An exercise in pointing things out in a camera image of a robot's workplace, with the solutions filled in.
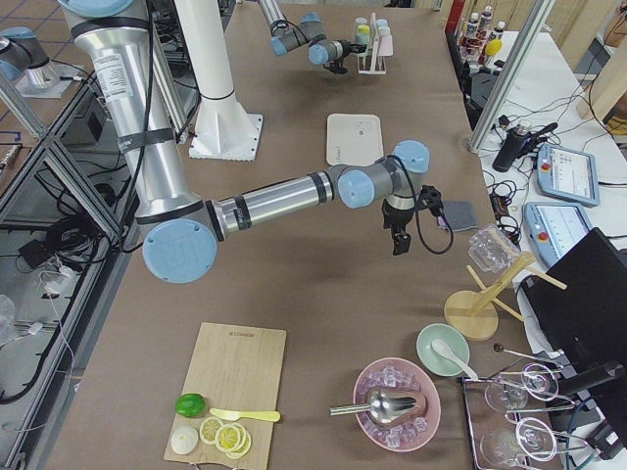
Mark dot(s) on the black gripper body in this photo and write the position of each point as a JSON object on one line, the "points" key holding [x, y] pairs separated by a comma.
{"points": [[345, 49], [395, 217]]}

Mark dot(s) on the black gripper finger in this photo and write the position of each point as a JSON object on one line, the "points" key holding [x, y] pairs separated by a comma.
{"points": [[396, 242], [358, 48], [403, 243]]}

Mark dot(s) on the green cup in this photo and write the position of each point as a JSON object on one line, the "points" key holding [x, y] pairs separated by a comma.
{"points": [[361, 54]]}

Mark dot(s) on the cream rectangular tray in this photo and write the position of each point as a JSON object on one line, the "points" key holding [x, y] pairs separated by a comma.
{"points": [[353, 139]]}

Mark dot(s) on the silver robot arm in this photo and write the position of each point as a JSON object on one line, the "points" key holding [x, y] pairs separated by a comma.
{"points": [[181, 231], [286, 36]]}

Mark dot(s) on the pink cup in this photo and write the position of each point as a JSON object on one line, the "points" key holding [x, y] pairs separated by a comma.
{"points": [[386, 46]]}

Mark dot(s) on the clear plastic cup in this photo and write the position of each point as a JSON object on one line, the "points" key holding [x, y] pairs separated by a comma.
{"points": [[491, 249]]}

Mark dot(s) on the wooden cup tree stand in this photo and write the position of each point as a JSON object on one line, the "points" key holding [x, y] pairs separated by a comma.
{"points": [[474, 314]]}

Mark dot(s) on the grey folded cloth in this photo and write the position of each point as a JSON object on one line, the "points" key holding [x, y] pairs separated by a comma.
{"points": [[460, 216]]}

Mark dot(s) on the white ceramic spoon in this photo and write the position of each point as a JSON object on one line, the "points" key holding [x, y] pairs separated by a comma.
{"points": [[440, 347]]}

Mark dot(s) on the green bowl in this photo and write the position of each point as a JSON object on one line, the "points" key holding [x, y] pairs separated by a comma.
{"points": [[433, 361]]}

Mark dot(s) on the clear ice cubes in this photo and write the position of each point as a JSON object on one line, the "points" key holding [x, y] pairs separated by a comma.
{"points": [[389, 373]]}

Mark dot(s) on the black bottle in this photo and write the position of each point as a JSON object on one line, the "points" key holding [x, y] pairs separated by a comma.
{"points": [[510, 150]]}

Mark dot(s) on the lower teach pendant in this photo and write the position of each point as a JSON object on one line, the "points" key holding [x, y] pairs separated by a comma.
{"points": [[555, 228]]}

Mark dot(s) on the teach pendant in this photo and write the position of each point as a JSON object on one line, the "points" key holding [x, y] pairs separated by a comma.
{"points": [[568, 175], [555, 228]]}

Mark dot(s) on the pink bowl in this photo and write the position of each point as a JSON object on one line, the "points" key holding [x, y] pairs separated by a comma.
{"points": [[433, 411]]}

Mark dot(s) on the metal ice scoop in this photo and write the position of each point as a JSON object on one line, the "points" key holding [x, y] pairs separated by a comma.
{"points": [[386, 407]]}

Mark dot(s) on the upper teach pendant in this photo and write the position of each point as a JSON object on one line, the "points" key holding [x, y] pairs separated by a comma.
{"points": [[568, 175]]}

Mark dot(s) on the black laptop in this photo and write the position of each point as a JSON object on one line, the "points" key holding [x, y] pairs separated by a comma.
{"points": [[587, 320]]}

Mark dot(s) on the wine glass rack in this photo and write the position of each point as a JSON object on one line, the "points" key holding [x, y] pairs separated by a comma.
{"points": [[508, 418]]}

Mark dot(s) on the bamboo cutting board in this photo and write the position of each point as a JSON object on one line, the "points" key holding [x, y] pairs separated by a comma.
{"points": [[235, 368]]}

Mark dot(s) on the yellow plastic knife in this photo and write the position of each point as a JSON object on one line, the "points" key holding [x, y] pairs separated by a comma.
{"points": [[236, 415]]}

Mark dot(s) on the lemon slice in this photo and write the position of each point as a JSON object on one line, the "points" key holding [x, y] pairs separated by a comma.
{"points": [[230, 437], [242, 450], [208, 430]]}

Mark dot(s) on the green lime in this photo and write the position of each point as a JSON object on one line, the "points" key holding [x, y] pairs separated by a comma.
{"points": [[190, 405]]}

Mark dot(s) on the white wire cup rack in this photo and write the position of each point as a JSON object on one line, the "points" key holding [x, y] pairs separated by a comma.
{"points": [[371, 63]]}

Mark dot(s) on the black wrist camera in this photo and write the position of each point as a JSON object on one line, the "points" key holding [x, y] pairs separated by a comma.
{"points": [[336, 67], [431, 199]]}

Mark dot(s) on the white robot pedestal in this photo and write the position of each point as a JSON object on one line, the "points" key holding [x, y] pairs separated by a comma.
{"points": [[223, 129]]}

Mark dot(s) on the aluminium frame post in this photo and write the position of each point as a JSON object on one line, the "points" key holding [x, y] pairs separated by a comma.
{"points": [[516, 58]]}

